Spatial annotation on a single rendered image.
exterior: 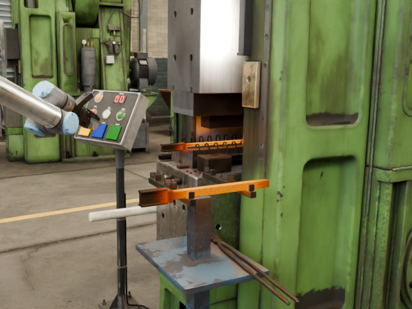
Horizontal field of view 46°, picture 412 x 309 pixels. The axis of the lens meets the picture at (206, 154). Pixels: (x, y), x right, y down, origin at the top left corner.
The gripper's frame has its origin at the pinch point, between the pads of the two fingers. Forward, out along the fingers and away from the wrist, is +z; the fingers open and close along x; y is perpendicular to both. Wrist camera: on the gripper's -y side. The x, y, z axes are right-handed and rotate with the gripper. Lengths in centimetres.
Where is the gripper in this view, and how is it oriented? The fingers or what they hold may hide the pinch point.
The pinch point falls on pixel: (100, 121)
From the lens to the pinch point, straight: 235.0
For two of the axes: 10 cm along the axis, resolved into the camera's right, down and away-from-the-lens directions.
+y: -3.1, 9.2, -2.4
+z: 4.9, 3.7, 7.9
